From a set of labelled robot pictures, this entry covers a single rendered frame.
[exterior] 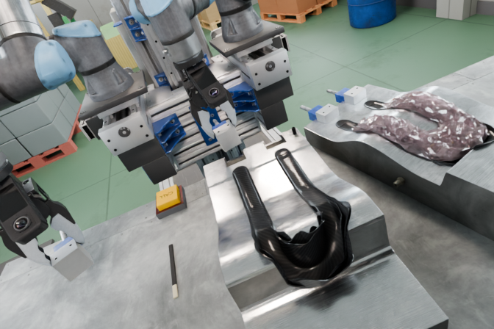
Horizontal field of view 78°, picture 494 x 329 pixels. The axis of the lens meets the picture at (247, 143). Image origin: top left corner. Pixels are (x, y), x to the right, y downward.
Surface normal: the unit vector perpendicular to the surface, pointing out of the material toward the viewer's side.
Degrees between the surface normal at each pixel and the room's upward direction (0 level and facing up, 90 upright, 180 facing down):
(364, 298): 0
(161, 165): 90
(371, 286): 0
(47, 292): 0
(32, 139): 90
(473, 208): 90
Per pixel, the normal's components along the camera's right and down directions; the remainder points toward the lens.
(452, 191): -0.80, 0.52
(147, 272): -0.30, -0.78
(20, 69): 0.18, 0.11
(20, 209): 0.07, -0.50
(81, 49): 0.33, 0.46
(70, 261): 0.61, 0.28
